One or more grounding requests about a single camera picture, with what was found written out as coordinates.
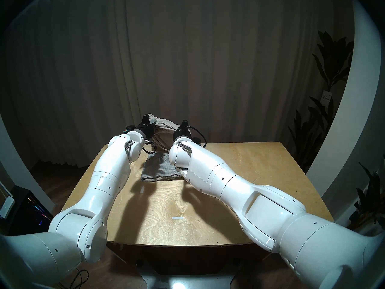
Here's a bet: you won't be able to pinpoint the white router box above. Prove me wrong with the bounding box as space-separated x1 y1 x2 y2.
0 183 15 219

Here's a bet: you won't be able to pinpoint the small dark leafy plant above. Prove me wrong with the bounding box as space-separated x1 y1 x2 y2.
349 162 385 232

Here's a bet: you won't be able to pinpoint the brown pleated curtain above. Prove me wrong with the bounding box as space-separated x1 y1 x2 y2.
0 0 354 168

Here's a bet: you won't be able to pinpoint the black floor cable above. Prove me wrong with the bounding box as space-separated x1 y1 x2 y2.
57 269 89 289

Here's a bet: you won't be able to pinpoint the beige sweat shorts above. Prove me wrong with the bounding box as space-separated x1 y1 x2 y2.
147 113 181 153

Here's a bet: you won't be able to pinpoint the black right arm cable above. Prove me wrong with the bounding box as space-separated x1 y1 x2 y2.
186 126 207 148

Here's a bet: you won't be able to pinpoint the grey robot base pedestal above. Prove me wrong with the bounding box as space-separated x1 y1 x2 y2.
138 272 239 289

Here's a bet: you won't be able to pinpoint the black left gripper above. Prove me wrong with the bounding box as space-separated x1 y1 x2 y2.
134 114 157 141

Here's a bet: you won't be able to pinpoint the black computer tower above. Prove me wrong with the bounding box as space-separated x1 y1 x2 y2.
6 186 55 236

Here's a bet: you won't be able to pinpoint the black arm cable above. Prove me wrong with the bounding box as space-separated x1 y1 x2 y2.
186 126 207 148
141 139 157 155

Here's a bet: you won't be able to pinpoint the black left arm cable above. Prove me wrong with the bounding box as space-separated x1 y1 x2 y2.
141 139 157 155

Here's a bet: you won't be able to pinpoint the light grey shorts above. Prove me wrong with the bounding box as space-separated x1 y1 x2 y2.
140 152 184 182

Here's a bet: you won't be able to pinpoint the tall dark leafy plant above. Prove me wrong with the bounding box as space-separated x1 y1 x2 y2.
287 31 354 173

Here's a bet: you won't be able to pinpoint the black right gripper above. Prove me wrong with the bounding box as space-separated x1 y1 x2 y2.
172 120 194 142

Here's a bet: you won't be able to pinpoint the light wooden table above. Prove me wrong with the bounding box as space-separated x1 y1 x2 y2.
62 141 334 247

